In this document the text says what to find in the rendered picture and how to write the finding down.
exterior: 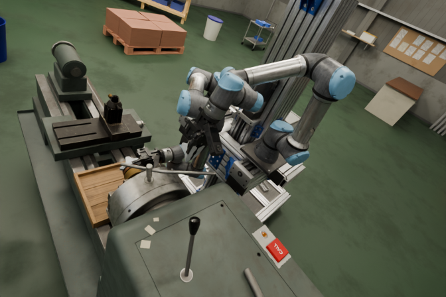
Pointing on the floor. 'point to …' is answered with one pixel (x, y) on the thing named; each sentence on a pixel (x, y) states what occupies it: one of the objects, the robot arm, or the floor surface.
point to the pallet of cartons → (143, 32)
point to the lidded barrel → (212, 28)
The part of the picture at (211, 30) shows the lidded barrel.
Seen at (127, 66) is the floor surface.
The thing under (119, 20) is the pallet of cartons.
